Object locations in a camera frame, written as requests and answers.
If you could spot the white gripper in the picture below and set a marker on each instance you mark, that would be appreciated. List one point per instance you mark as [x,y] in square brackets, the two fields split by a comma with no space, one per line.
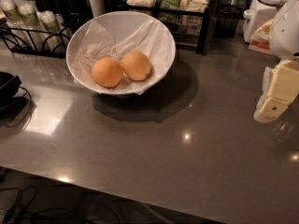
[285,36]

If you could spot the orange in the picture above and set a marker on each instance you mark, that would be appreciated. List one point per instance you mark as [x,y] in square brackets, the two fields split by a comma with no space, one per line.
[107,72]
[136,65]

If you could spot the white bowl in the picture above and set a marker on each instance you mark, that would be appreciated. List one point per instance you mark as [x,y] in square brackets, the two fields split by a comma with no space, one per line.
[124,22]

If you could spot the clear plastic bowl liner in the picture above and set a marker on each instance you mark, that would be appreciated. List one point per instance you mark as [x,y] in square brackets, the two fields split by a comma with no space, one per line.
[155,41]

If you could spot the red white packet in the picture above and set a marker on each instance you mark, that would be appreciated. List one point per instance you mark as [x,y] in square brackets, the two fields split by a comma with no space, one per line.
[260,38]

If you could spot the white appliance with bowls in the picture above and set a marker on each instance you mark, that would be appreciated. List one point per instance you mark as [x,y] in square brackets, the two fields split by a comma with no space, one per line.
[259,12]

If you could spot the black condiment shelf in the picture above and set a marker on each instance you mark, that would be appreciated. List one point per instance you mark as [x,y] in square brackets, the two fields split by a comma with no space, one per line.
[188,24]

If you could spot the green tea packets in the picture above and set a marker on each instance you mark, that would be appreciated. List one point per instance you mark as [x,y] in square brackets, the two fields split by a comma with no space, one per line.
[168,4]

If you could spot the cream sachet packets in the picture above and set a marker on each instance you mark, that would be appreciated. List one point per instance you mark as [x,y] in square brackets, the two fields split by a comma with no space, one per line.
[141,3]

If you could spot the white paper cup stack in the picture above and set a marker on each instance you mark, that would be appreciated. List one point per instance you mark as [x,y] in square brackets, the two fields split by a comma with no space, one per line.
[95,0]

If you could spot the wrapped cup stack right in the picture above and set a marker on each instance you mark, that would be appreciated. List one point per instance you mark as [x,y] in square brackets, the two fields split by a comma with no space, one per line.
[52,27]

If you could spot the wrapped cup stack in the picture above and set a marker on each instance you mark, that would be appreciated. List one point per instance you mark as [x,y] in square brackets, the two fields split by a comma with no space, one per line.
[12,13]
[31,23]
[52,27]

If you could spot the wrapped cup stack middle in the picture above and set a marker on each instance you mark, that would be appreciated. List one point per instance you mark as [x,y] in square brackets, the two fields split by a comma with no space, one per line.
[31,23]

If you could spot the wrapped cup stack left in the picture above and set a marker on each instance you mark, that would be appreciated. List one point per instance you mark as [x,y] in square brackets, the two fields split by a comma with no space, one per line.
[12,13]

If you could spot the black wire basket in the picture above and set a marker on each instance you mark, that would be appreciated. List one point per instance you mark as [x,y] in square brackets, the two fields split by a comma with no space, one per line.
[227,21]

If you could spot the black wire cup rack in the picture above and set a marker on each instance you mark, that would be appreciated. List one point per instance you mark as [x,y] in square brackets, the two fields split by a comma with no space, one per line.
[18,39]

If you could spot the black dish on wire stand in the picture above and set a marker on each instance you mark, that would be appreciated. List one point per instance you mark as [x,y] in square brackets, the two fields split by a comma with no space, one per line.
[15,100]

